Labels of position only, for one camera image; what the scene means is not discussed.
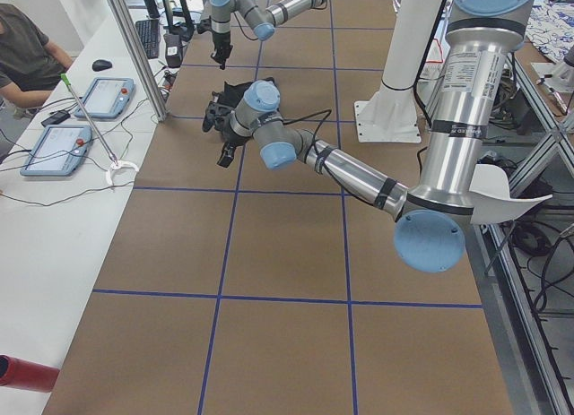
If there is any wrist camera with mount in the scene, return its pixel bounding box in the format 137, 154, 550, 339
196, 17, 212, 34
202, 100, 232, 133

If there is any far blue teach pendant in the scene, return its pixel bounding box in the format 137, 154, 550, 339
82, 77, 135, 120

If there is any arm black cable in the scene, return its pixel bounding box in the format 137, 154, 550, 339
280, 108, 335, 174

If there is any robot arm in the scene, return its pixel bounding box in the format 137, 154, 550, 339
209, 0, 328, 70
203, 0, 535, 272

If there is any aluminium frame post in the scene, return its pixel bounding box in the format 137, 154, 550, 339
108, 0, 168, 122

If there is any black computer mouse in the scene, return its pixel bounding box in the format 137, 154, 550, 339
91, 59, 113, 72

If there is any white plastic chair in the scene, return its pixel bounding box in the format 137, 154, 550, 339
469, 164, 552, 225

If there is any red cylinder bottle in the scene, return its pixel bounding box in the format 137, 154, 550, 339
1, 355, 60, 393

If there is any seated person in olive shirt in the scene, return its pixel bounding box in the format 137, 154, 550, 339
1, 4, 73, 109

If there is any black keyboard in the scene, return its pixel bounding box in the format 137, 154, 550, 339
135, 19, 160, 59

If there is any black printed t-shirt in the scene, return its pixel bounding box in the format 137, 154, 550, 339
211, 78, 280, 137

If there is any blue teach pendant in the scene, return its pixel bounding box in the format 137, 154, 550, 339
82, 77, 135, 120
20, 125, 92, 177

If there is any small black power adapter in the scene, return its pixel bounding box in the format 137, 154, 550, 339
41, 110, 71, 126

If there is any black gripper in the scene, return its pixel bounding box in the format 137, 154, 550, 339
211, 31, 232, 69
217, 110, 247, 167

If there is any black box with label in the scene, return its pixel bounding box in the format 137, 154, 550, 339
163, 33, 183, 68

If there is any near blue teach pendant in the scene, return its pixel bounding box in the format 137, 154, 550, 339
20, 125, 92, 177

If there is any reacher grabber stick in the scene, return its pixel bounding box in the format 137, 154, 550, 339
60, 73, 140, 186

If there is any black monitor with stand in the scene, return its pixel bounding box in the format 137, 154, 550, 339
162, 0, 196, 42

